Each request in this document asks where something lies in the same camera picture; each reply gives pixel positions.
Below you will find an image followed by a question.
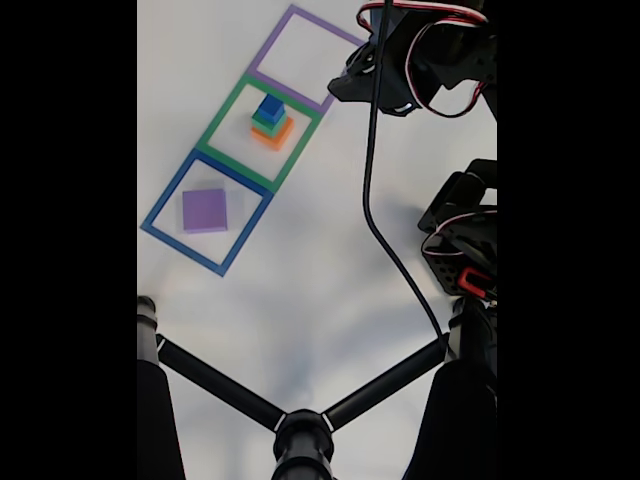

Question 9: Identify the red white base servo cable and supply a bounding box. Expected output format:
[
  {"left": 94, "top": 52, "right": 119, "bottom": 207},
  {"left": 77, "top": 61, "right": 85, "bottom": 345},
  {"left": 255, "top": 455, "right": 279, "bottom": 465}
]
[{"left": 421, "top": 208, "right": 498, "bottom": 257}]

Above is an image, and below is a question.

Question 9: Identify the purple square frame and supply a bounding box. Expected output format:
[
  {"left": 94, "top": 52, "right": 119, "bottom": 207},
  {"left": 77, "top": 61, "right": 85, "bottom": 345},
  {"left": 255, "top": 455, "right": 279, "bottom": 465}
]
[{"left": 247, "top": 3, "right": 369, "bottom": 115}]

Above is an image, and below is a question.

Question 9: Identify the thick black camera cable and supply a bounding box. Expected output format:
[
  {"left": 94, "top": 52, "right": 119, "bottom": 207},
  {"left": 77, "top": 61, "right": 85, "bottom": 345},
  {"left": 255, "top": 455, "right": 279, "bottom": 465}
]
[{"left": 362, "top": 0, "right": 449, "bottom": 346}]

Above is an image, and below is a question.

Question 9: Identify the red clamp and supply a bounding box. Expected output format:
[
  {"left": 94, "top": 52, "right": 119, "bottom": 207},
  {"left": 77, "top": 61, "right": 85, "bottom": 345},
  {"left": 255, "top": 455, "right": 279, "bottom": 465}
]
[{"left": 457, "top": 267, "right": 494, "bottom": 296}]

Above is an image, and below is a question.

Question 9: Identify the black tripod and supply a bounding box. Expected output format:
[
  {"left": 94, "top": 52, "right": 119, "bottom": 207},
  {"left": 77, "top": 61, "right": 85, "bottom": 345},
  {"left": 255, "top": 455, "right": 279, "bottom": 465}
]
[{"left": 137, "top": 294, "right": 498, "bottom": 480}]

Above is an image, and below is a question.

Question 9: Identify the purple square block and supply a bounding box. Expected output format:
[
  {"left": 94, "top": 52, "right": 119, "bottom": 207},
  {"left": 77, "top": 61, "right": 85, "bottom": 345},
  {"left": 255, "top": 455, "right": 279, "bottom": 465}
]
[{"left": 181, "top": 188, "right": 230, "bottom": 235}]

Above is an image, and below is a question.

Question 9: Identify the blue square frame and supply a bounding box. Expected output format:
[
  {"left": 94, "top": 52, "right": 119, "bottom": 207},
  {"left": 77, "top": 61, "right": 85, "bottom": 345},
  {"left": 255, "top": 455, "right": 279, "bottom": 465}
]
[{"left": 139, "top": 148, "right": 275, "bottom": 278}]

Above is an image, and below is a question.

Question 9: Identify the small blue cube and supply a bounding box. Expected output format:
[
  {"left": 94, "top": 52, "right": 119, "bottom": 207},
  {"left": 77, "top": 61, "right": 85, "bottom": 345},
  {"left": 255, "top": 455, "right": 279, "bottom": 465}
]
[{"left": 257, "top": 93, "right": 286, "bottom": 124}]

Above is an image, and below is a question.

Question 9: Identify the orange square block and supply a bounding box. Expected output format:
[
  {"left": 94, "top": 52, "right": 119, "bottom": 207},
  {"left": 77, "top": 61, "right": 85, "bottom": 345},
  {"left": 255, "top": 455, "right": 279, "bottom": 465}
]
[{"left": 250, "top": 117, "right": 296, "bottom": 152}]

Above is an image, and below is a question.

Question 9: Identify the red white gripper servo cable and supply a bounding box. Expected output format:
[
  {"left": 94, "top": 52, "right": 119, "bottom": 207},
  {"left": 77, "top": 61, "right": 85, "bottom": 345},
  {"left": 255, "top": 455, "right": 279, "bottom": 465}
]
[{"left": 355, "top": 0, "right": 490, "bottom": 119}]

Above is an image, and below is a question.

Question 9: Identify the green cube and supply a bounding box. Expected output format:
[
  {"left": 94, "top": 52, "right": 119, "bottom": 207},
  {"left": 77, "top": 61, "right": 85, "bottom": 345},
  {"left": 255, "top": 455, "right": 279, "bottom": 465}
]
[{"left": 250, "top": 109, "right": 290, "bottom": 137}]

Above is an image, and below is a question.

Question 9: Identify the green square frame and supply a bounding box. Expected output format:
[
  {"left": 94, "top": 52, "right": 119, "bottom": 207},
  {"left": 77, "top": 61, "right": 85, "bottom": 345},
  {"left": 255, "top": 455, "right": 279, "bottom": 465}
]
[{"left": 194, "top": 74, "right": 324, "bottom": 194}]

